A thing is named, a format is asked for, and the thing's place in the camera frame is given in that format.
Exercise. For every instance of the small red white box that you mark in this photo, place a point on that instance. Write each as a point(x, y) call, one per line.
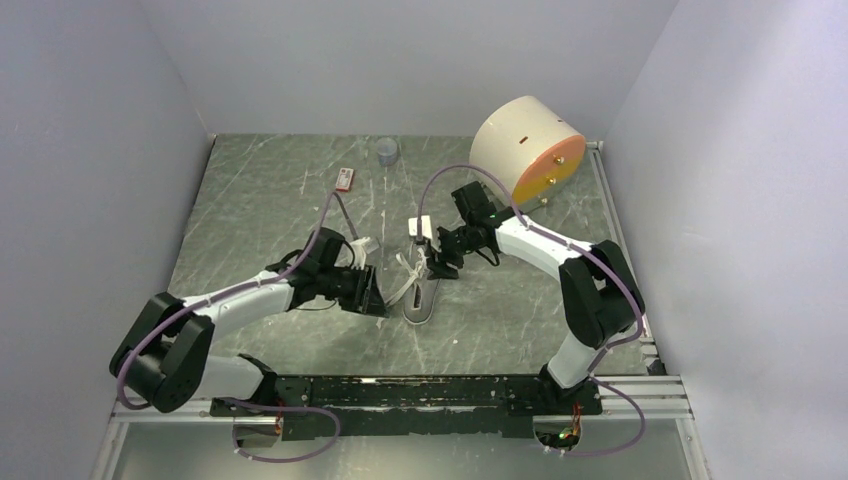
point(344, 179)

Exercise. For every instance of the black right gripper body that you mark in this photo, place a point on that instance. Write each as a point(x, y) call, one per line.
point(457, 242)

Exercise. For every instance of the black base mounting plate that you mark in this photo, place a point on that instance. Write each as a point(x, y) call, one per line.
point(507, 404)

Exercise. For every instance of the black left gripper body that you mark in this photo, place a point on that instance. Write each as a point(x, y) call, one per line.
point(345, 285)

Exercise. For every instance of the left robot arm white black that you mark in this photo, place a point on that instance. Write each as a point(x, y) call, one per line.
point(165, 357)

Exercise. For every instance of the aluminium frame rail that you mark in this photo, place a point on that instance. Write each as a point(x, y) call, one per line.
point(646, 396)

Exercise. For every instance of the cream cylinder orange lid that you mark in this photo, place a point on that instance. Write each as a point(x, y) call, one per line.
point(530, 149)

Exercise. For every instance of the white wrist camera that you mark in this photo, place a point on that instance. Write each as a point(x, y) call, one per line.
point(420, 229)
point(362, 248)

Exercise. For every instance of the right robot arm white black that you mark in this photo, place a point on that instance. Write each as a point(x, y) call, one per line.
point(602, 302)

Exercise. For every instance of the small clear plastic cup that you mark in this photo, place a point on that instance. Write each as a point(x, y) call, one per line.
point(387, 150)

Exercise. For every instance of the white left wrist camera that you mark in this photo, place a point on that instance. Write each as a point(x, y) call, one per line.
point(362, 248)

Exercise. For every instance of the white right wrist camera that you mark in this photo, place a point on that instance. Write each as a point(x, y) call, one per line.
point(420, 229)

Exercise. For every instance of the grey canvas sneaker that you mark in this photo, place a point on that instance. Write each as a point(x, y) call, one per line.
point(419, 301)

